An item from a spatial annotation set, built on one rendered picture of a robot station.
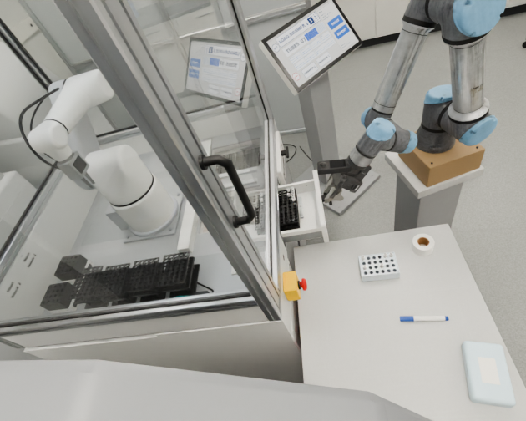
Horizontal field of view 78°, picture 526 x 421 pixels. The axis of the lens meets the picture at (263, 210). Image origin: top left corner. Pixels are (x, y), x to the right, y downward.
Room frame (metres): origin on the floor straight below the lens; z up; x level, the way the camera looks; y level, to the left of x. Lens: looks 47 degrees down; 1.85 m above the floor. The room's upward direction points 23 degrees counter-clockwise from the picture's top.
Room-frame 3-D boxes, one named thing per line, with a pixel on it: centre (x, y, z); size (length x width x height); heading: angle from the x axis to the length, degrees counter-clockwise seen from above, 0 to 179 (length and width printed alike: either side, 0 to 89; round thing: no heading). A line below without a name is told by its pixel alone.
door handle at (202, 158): (0.44, 0.04, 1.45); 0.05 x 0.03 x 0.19; 73
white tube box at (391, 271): (0.52, -0.30, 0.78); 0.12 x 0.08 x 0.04; 71
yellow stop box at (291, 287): (0.53, 0.01, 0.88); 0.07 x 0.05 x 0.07; 163
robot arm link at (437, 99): (0.88, -0.76, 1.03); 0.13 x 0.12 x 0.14; 2
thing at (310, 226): (0.87, -0.02, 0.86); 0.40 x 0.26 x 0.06; 73
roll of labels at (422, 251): (0.53, -0.47, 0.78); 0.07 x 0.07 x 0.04
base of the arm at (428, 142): (0.89, -0.76, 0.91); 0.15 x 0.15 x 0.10
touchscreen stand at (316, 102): (1.69, -0.59, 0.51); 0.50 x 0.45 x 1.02; 24
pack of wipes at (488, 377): (0.12, -0.38, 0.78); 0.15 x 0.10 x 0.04; 151
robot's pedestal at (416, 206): (0.89, -0.75, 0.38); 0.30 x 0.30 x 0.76; 87
